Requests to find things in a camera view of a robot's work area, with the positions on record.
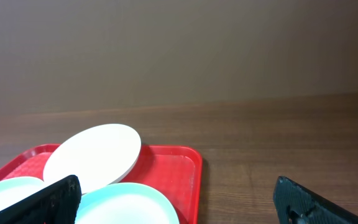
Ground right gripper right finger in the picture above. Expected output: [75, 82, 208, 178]
[273, 176, 358, 224]

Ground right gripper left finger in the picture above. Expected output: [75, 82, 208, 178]
[0, 175, 81, 224]

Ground light blue plate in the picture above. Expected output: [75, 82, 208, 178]
[75, 183, 180, 224]
[0, 176, 46, 211]

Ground red plastic tray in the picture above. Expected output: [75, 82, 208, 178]
[0, 144, 203, 224]

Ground white round plate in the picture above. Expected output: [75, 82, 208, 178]
[42, 124, 142, 194]

